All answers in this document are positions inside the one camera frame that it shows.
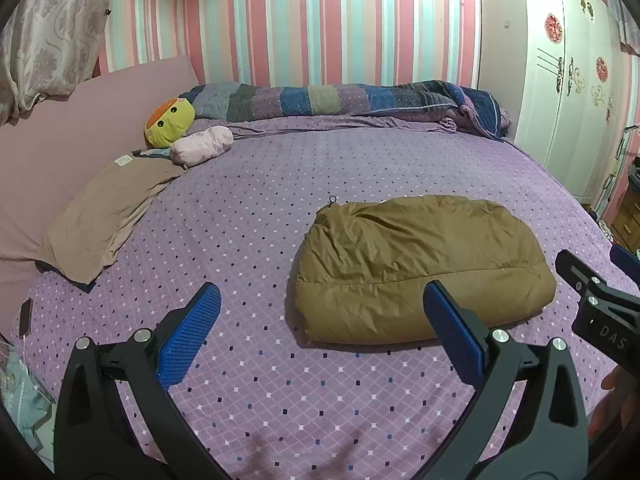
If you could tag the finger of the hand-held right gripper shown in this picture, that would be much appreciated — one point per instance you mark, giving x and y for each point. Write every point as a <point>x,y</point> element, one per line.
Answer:
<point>575,272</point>
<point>625,258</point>

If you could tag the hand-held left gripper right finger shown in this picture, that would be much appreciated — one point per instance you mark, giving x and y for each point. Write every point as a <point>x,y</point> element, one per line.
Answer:
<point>452,327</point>

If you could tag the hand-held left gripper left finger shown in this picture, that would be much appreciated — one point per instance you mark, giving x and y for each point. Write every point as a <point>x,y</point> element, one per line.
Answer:
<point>192,330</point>

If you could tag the brown padded jacket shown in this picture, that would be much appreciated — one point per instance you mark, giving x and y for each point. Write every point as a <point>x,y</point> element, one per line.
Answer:
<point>425,260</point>

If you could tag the person's right hand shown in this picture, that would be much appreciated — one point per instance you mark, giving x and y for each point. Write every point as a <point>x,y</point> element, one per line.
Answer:
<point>612,380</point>

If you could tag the wooden drawer cabinet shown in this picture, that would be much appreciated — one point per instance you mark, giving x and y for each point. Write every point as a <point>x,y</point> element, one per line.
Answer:
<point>627,225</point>

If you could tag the dark object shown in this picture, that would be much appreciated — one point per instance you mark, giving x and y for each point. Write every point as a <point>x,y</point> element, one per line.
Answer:
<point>634,170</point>

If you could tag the purple dotted bed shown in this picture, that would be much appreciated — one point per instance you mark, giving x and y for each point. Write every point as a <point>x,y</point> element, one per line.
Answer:
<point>250,210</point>

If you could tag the tan pillow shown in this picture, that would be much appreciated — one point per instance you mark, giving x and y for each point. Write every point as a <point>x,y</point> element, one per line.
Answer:
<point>95,215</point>

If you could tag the white decorated wardrobe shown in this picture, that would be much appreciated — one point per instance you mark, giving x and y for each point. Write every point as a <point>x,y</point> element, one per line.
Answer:
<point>560,110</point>

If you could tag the black phone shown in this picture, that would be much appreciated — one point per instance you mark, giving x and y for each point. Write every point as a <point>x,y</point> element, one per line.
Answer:
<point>26,317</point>

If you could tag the white patterned cloth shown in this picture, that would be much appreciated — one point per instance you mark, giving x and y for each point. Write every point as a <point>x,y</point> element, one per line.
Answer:
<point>20,395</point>

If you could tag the pink plush toy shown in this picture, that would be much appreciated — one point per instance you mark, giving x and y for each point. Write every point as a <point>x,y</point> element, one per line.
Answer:
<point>200,145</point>

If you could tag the yellow plush toy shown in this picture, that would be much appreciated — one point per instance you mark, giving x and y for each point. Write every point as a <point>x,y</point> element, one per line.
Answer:
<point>167,125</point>

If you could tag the pink headboard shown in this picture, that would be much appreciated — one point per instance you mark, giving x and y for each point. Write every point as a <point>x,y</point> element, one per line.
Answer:
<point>60,135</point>

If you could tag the patchwork quilt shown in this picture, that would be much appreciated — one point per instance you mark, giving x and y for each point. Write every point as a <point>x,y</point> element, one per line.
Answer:
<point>350,97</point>

